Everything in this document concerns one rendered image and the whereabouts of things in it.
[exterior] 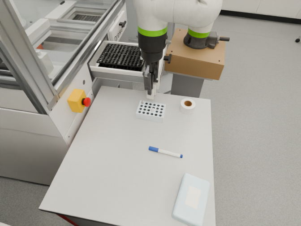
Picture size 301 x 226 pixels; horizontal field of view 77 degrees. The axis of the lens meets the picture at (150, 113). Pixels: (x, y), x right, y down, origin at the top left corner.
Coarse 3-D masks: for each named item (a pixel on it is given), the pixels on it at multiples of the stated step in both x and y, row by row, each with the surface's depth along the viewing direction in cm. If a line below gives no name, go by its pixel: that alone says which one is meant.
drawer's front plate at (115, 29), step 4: (124, 12) 124; (120, 16) 119; (124, 16) 125; (116, 20) 115; (120, 20) 119; (124, 20) 126; (116, 24) 113; (112, 28) 108; (116, 28) 114; (120, 28) 121; (124, 28) 129; (112, 32) 108; (116, 32) 115; (112, 36) 109; (116, 36) 116; (120, 36) 123; (112, 40) 110; (116, 40) 117
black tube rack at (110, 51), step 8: (104, 48) 100; (112, 48) 100; (120, 48) 101; (128, 48) 100; (136, 48) 100; (104, 56) 95; (112, 56) 95; (120, 56) 95; (128, 56) 100; (136, 56) 95; (104, 64) 96; (112, 64) 91; (120, 64) 96; (128, 64) 91; (136, 64) 96
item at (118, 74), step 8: (104, 40) 106; (96, 56) 99; (96, 64) 100; (144, 64) 102; (96, 72) 92; (104, 72) 91; (112, 72) 90; (120, 72) 89; (128, 72) 88; (136, 72) 88; (120, 80) 93; (128, 80) 92; (136, 80) 91
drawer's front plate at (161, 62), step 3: (165, 48) 97; (165, 51) 100; (165, 54) 103; (162, 57) 90; (159, 60) 88; (162, 60) 89; (159, 63) 87; (162, 63) 90; (159, 66) 85; (162, 66) 93; (159, 69) 84; (159, 72) 83; (162, 72) 98; (159, 75) 85; (156, 78) 86; (159, 78) 87; (159, 81) 89; (156, 84) 89; (159, 84) 92; (156, 87) 90
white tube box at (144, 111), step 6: (144, 102) 89; (150, 102) 89; (138, 108) 87; (144, 108) 87; (150, 108) 87; (156, 108) 87; (162, 108) 87; (138, 114) 85; (144, 114) 84; (150, 114) 85; (156, 114) 85; (162, 114) 84; (150, 120) 86; (156, 120) 85; (162, 120) 84
